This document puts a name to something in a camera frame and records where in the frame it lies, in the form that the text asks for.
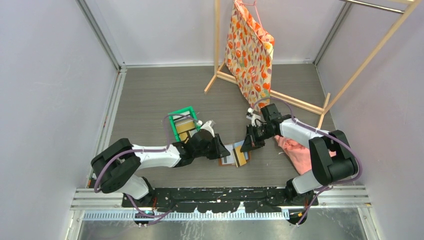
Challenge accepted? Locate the purple cable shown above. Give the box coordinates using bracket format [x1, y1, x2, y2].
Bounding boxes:
[252, 96, 364, 226]
[93, 113, 200, 220]

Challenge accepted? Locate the gold credit card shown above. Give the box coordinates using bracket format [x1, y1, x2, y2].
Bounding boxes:
[233, 146, 247, 168]

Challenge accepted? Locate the pink cloth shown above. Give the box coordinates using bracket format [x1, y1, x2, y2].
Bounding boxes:
[274, 135, 337, 176]

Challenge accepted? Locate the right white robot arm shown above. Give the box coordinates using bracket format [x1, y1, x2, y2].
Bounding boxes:
[241, 103, 360, 205]

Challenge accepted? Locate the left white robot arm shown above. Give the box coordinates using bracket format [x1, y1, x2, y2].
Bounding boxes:
[90, 129, 231, 207]

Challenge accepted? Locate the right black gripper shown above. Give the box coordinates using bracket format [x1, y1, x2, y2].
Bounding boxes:
[241, 123, 276, 153]

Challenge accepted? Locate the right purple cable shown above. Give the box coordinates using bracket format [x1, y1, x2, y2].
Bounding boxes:
[252, 96, 364, 226]

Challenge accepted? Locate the floral fabric bag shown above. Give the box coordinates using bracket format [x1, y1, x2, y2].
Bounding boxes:
[225, 0, 275, 111]

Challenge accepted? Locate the wooden clothes rack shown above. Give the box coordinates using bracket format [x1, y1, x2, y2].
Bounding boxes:
[203, 0, 424, 127]

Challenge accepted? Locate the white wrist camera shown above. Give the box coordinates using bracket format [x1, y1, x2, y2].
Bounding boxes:
[200, 120, 215, 137]
[246, 107, 262, 127]

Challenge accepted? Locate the brown leather card holder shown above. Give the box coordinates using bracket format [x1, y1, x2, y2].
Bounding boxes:
[219, 140, 251, 167]

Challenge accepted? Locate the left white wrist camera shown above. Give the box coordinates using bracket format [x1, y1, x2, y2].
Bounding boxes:
[200, 120, 215, 137]

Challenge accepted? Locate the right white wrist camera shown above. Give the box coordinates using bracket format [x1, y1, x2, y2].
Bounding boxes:
[246, 107, 262, 127]

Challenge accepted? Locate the pink hanger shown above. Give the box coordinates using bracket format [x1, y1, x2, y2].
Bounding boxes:
[235, 0, 266, 34]

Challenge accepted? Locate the aluminium frame rail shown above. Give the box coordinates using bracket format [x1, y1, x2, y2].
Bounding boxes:
[71, 185, 372, 223]

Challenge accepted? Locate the green plastic bin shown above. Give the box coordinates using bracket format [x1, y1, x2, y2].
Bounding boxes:
[168, 106, 201, 142]

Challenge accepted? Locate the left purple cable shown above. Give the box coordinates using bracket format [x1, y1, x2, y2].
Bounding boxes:
[93, 113, 200, 220]

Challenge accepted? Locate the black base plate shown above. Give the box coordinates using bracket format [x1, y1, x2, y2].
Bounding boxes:
[134, 186, 315, 214]

